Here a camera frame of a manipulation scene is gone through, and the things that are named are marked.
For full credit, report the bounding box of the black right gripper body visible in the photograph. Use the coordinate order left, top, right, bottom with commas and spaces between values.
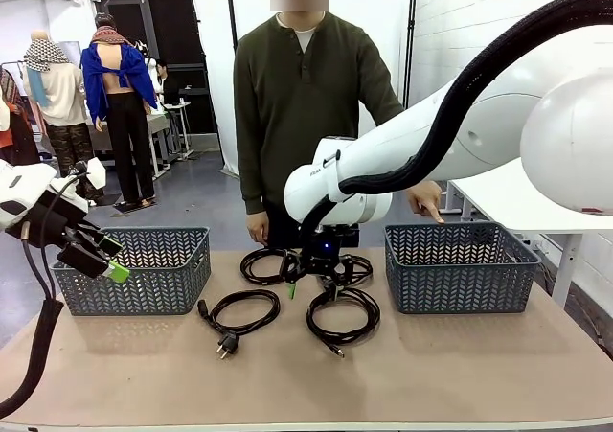
298, 225, 361, 274

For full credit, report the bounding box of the black power cord with plug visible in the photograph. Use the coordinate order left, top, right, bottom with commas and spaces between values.
197, 288, 283, 361

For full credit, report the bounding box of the left arm black cable sleeve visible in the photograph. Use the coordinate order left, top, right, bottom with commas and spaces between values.
0, 161, 90, 420

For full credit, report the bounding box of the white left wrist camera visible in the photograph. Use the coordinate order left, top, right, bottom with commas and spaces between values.
87, 157, 107, 191

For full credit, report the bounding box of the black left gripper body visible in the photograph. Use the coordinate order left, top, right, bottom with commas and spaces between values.
4, 200, 104, 261

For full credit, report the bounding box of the black power cable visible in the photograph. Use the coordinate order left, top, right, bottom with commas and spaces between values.
329, 253, 375, 287

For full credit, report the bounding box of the large white table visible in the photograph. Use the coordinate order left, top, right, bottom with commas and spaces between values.
439, 157, 613, 309

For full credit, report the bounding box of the right arm black cable sleeve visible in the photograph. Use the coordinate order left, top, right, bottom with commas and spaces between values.
299, 0, 613, 242

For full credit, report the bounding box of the arm black cable sleeve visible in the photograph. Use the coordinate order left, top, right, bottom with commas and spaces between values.
0, 161, 90, 420
299, 0, 613, 242

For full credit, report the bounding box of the grey perforated plastic basket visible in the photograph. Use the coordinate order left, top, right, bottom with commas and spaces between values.
50, 226, 213, 317
383, 220, 543, 315

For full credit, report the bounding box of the mannequin with patterned scarf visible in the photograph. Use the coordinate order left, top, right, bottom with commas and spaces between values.
22, 29, 104, 204

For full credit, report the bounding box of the person's right forearm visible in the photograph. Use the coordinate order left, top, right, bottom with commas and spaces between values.
236, 144, 270, 216

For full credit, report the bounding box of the grey background work table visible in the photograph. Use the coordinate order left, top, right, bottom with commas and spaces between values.
85, 100, 194, 171

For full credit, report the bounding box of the mannequin with blue shirt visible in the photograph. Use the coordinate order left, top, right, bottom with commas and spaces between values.
79, 12, 160, 212

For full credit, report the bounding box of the white backdrop screen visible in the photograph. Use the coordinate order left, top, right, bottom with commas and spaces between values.
188, 0, 419, 180

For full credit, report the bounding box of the black USB cable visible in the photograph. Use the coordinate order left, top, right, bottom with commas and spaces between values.
306, 285, 382, 360

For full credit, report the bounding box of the person in green henley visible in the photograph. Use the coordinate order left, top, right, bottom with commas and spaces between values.
233, 0, 445, 251

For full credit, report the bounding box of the person's right hand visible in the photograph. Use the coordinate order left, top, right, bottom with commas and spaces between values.
245, 210, 271, 248

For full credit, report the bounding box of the person's left hand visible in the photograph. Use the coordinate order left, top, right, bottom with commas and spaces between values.
406, 180, 446, 225

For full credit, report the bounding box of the thin black coiled cable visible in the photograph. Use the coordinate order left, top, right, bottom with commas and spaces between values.
238, 247, 307, 287

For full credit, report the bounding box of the seated person in background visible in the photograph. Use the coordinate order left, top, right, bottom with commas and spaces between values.
152, 58, 182, 108

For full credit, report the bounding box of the black backdrop stand pole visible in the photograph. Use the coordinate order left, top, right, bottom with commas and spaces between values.
402, 0, 420, 110

